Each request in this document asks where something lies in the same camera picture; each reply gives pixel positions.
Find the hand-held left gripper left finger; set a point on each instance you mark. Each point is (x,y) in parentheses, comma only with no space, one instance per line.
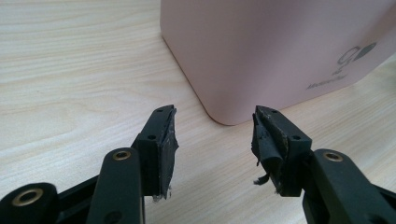
(155,155)

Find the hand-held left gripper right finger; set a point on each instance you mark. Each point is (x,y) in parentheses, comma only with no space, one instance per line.
(292,155)

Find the pink plastic storage box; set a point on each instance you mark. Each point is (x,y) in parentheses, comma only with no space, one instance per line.
(264,53)

